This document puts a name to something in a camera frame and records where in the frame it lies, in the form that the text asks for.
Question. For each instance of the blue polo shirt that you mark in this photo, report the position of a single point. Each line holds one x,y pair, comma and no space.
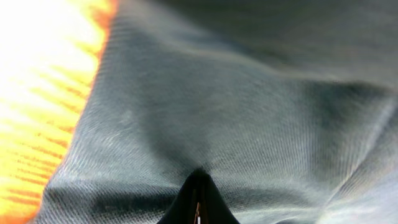
289,106

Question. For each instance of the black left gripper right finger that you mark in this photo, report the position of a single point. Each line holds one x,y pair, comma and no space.
211,207

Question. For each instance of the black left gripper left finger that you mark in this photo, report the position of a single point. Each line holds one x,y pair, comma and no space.
184,208

